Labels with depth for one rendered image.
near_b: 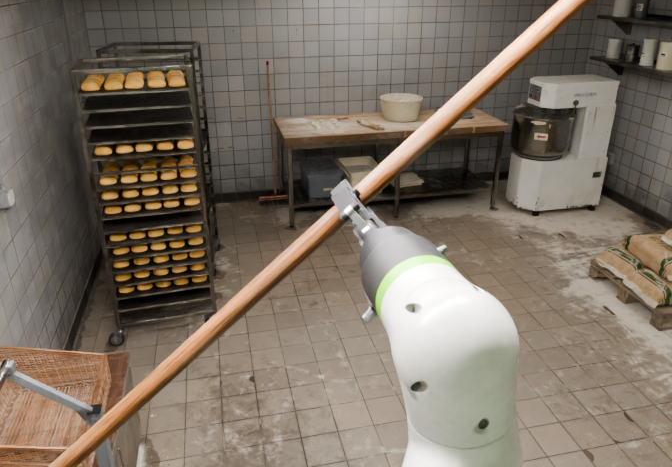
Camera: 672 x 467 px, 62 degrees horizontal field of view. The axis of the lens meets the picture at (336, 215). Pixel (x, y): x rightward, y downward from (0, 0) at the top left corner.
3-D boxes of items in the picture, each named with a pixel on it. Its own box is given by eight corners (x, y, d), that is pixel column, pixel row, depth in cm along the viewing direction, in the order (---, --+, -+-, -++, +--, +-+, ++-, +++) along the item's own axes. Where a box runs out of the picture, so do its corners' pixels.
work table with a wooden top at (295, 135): (287, 229, 535) (284, 138, 499) (277, 199, 606) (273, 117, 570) (498, 209, 579) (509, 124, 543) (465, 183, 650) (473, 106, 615)
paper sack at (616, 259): (627, 285, 411) (631, 267, 405) (592, 263, 443) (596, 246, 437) (692, 272, 429) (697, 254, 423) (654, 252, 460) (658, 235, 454)
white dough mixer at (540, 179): (518, 220, 554) (537, 86, 501) (491, 199, 606) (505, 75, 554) (600, 212, 572) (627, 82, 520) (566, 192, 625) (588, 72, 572)
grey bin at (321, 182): (307, 199, 543) (306, 176, 534) (298, 182, 588) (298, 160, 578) (343, 196, 550) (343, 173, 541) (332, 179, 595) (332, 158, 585)
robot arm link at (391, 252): (483, 286, 58) (433, 231, 54) (399, 359, 59) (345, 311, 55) (458, 260, 64) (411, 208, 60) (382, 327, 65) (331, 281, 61)
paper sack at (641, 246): (716, 284, 385) (723, 263, 379) (665, 286, 382) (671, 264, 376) (659, 246, 443) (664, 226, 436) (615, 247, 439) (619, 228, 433)
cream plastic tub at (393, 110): (386, 124, 544) (387, 102, 535) (374, 114, 581) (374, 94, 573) (427, 122, 552) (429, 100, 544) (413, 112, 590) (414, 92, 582)
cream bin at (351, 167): (349, 196, 552) (350, 173, 542) (337, 179, 596) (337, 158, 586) (384, 193, 560) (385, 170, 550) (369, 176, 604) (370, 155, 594)
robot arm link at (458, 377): (545, 310, 43) (409, 350, 41) (547, 430, 48) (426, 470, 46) (465, 234, 55) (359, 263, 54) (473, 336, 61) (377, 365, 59)
